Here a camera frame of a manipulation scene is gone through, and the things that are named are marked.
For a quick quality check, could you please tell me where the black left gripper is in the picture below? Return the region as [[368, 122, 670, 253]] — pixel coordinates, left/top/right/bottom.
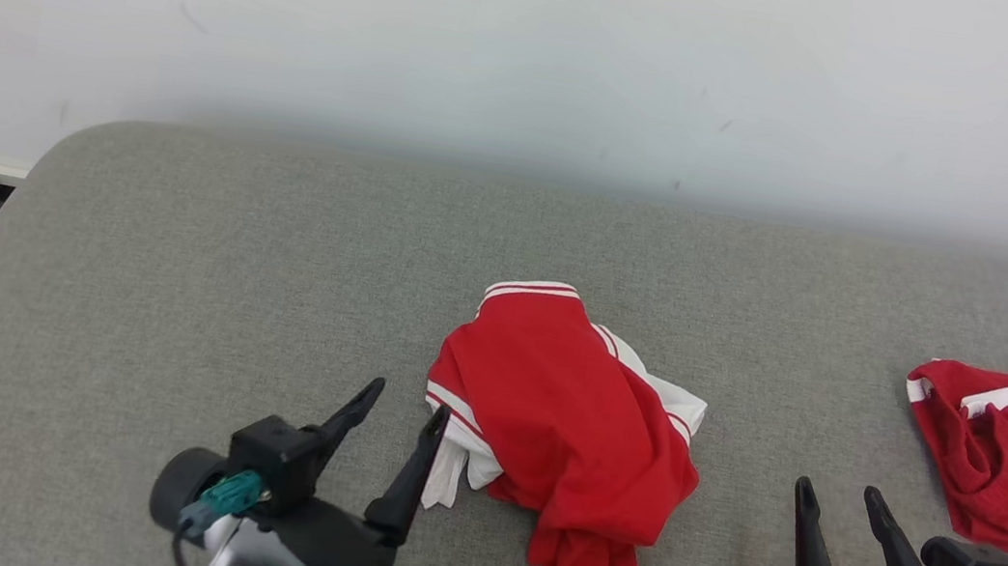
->
[[233, 361, 456, 566]]

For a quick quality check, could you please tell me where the red jersey with white sleeves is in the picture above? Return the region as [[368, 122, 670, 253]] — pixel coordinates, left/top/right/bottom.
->
[[402, 267, 724, 566]]

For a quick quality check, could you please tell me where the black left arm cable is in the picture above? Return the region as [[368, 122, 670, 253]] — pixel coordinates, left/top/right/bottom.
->
[[170, 513, 239, 566]]

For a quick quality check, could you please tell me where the teal left camera connector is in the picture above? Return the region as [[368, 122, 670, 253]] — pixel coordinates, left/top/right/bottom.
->
[[176, 462, 275, 545]]

